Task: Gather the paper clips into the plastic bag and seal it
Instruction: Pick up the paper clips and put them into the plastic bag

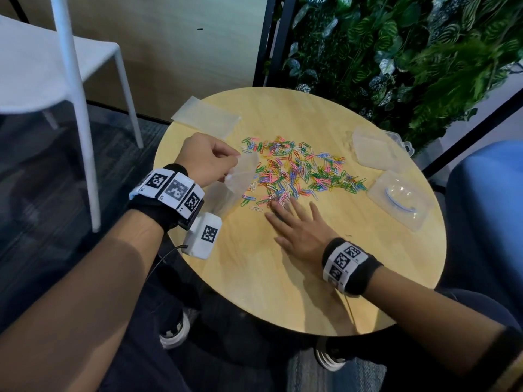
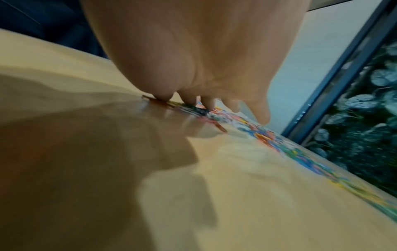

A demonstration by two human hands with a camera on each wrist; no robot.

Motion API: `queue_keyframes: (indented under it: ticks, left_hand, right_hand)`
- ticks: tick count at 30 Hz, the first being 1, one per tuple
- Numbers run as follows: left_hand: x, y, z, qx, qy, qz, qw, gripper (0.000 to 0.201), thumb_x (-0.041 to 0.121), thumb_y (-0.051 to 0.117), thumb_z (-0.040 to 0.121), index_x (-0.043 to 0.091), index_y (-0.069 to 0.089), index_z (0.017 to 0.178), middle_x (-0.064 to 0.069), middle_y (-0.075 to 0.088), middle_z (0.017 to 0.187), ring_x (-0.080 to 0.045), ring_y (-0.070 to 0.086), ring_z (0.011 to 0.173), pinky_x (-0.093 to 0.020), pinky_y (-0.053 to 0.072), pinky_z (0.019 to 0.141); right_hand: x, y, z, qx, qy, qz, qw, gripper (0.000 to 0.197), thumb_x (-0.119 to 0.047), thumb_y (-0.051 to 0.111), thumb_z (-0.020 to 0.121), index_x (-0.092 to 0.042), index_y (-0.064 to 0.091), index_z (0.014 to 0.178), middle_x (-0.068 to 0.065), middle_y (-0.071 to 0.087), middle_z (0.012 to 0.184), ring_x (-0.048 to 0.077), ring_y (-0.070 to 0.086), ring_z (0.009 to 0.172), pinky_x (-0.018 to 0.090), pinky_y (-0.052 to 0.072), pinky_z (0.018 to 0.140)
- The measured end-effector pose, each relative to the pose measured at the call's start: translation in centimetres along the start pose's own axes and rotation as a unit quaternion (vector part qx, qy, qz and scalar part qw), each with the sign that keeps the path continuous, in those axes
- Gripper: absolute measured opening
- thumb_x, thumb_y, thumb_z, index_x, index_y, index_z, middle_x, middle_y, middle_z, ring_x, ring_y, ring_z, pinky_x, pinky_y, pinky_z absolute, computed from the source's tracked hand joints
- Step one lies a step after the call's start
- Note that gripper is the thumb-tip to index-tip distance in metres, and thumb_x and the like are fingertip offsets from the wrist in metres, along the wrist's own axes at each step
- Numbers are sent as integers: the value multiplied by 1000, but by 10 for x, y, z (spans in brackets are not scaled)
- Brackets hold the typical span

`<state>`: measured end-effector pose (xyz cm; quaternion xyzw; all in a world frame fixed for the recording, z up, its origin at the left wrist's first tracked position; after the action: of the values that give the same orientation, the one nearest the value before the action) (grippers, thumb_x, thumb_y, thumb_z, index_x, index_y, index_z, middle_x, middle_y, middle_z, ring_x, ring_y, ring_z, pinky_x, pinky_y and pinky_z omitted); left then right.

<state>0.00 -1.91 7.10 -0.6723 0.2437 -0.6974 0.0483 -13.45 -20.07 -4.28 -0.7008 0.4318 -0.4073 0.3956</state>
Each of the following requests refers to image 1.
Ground person's right hand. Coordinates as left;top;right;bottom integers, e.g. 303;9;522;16
264;198;340;274

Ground person's left hand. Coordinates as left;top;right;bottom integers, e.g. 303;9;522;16
174;132;242;188

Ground translucent plastic bag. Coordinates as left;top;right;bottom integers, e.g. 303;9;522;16
204;152;260;219

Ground stack of plastic bags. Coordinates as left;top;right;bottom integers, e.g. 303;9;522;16
171;95;242;140

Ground pile of coloured paper clips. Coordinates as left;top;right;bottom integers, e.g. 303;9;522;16
239;136;368;213

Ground person's left forearm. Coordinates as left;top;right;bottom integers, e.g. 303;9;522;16
0;209;165;392

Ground round wooden table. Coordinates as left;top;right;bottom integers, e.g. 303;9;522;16
153;86;447;338

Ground person's right shoe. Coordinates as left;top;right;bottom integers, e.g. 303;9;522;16
313;338;348;372

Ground person's shoe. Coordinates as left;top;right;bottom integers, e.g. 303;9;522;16
159;310;192;351
313;338;348;372

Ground person's left shoe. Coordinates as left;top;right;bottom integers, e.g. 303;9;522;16
159;310;192;351

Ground person's dark trousers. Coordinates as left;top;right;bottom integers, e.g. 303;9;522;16
98;240;523;392

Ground person's right shirt sleeve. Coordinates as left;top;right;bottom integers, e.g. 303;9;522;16
470;326;523;392

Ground black left wristband with markers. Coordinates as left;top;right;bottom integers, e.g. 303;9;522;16
127;163;206;233

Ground black wristband with markers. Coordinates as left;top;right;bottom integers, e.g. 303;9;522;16
127;163;206;233
321;237;384;298

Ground black right wristband with markers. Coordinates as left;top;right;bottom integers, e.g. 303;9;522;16
321;237;384;298

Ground clear plastic lid blue band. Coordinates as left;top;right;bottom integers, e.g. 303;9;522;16
366;169;433;232

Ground clear plastic box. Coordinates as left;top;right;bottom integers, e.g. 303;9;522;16
351;127;416;173

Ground blue armchair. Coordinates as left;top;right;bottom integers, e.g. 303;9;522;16
443;140;523;315

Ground white chair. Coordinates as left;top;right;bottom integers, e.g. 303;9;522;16
0;0;144;233

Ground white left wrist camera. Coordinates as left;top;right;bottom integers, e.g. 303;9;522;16
181;212;223;261

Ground black left camera cable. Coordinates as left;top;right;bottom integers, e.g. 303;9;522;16
145;244;188;282

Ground green plant wall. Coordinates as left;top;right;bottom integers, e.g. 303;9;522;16
282;0;523;154

